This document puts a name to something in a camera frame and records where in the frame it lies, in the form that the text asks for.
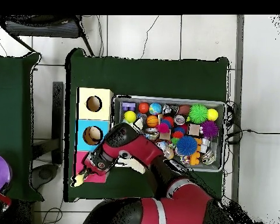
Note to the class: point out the yellow plush duck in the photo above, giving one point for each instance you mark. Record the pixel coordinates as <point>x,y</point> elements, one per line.
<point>78,180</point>

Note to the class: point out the blue spiky rubber toy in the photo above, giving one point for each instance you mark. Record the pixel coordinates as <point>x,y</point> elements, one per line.
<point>187,145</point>

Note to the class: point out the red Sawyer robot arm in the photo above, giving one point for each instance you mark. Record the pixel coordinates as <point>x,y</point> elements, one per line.
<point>140,147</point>

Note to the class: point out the wooden box with three holes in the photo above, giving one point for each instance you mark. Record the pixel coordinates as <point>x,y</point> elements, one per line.
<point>81,144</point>

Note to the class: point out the clear mesh bin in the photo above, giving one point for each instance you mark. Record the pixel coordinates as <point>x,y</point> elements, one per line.
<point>118,115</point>

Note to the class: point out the dark round floor base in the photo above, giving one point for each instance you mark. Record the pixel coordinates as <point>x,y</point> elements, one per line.
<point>45,173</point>

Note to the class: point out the yellow plastic ball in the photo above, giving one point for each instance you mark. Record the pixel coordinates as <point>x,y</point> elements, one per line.
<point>212,114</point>
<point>130,116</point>

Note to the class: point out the black upright panel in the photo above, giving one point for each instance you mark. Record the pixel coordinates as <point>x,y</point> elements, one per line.
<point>57,116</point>

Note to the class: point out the small orange basketball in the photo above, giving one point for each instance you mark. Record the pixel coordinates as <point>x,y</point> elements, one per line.
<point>152,121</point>

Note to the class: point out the red-orange ball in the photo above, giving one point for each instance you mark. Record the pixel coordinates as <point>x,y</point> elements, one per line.
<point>143,107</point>

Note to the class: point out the blue globe ball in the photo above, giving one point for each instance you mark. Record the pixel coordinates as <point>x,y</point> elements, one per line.
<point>155,109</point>

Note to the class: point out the orange toy building block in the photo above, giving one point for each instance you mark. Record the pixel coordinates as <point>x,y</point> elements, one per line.
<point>194,159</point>

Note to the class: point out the green cloth side table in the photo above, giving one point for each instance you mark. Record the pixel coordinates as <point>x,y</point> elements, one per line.
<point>11,116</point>

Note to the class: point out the dark green table cloth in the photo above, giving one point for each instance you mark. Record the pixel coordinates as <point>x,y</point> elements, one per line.
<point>154,77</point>

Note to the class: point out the green spiky rubber ball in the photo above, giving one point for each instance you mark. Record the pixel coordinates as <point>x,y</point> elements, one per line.
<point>198,113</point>

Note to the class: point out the purple spiky monster toy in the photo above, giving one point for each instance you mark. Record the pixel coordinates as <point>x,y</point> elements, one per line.
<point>210,129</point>

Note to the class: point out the black office chair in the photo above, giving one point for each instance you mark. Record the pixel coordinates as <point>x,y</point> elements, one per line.
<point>42,29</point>

